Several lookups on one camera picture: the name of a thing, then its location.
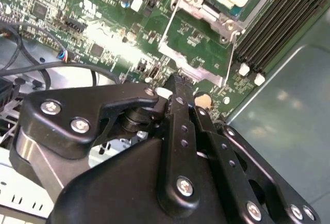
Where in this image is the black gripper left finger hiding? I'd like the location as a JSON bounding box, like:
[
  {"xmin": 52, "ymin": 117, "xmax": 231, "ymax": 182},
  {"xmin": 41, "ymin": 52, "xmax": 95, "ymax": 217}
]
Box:
[{"xmin": 10, "ymin": 71, "xmax": 201, "ymax": 218}]

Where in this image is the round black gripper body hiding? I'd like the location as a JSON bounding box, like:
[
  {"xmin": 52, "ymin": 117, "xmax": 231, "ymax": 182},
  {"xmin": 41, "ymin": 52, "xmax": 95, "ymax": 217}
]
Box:
[{"xmin": 50, "ymin": 137, "xmax": 248, "ymax": 224}]

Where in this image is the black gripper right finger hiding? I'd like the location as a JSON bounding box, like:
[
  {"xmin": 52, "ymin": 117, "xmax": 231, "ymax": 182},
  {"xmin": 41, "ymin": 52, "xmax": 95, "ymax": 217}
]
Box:
[{"xmin": 190, "ymin": 106, "xmax": 322, "ymax": 224}]

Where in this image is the metal socket cover frame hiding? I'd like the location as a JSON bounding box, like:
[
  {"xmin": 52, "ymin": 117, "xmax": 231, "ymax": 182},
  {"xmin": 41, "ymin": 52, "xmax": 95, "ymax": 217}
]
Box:
[{"xmin": 157, "ymin": 0, "xmax": 244, "ymax": 87}]

